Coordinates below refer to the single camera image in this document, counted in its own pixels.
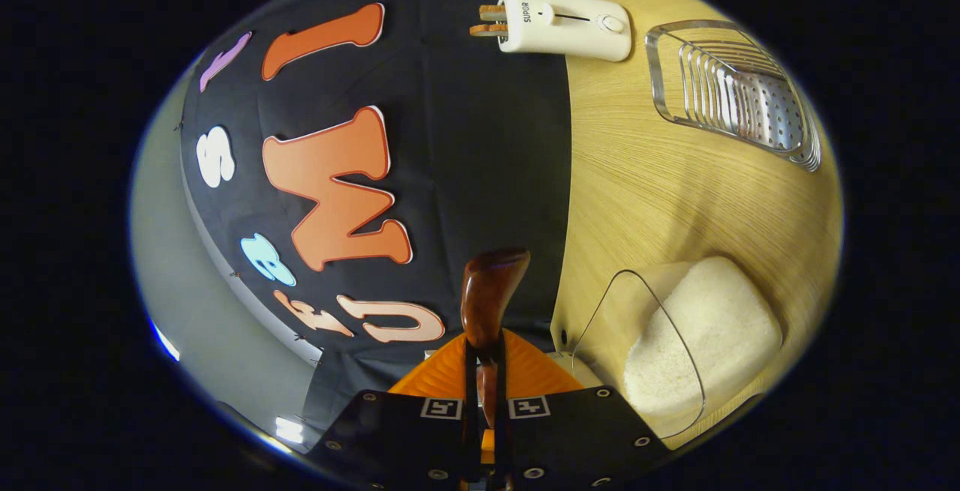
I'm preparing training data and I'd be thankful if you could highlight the clear plastic rice container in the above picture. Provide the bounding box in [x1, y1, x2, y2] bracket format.
[570, 255, 785, 441]

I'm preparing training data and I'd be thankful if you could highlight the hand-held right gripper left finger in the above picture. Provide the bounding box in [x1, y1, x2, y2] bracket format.
[306, 331, 482, 491]

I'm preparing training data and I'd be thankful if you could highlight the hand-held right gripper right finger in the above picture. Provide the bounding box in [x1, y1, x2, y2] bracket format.
[494, 329, 677, 491]

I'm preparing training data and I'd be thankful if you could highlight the white toaster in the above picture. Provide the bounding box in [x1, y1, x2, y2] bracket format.
[497, 0, 632, 63]

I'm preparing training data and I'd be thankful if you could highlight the white rice cooker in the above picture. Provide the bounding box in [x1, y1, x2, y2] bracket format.
[546, 351, 603, 389]

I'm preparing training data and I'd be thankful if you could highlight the black backdrop cloth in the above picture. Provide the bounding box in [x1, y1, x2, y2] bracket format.
[180, 0, 575, 432]

